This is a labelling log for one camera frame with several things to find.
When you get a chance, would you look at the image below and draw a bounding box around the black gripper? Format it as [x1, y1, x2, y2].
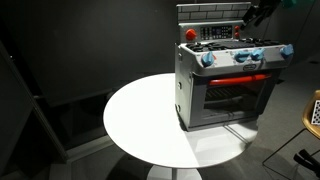
[241, 0, 283, 28]

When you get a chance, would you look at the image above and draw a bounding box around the blue stove knob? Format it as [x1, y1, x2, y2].
[233, 49, 251, 64]
[279, 43, 295, 58]
[200, 50, 216, 68]
[250, 47, 267, 62]

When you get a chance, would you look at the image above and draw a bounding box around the grey toy stove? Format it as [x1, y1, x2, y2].
[174, 2, 295, 132]

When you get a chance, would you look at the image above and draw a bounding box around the red round timer knob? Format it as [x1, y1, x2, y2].
[185, 28, 198, 41]

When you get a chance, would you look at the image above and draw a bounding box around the checkerboard calibration sheet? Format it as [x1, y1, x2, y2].
[312, 98, 320, 126]

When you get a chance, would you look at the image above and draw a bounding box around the yellow chair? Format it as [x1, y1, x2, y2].
[262, 89, 320, 180]

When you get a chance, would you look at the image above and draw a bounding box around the red oven door handle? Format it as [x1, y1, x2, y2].
[208, 73, 272, 88]

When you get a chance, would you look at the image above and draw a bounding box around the white round pedestal table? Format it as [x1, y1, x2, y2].
[102, 72, 260, 180]

